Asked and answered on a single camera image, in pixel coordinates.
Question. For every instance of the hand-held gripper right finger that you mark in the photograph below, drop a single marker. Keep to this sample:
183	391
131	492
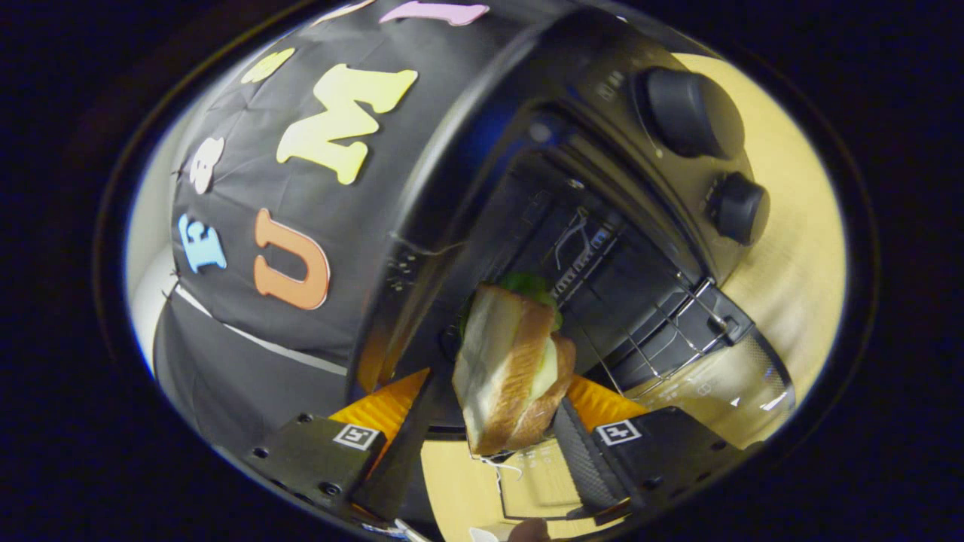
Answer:
587	459

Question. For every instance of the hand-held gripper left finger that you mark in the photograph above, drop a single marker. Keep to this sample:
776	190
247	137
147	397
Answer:
395	467

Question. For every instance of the toasted sandwich with lettuce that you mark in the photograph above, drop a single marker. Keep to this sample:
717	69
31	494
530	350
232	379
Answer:
504	369

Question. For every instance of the black toaster oven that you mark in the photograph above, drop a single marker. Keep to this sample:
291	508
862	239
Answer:
602	226

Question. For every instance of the black backdrop cloth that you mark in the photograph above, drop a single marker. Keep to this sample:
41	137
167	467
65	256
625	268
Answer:
248	150

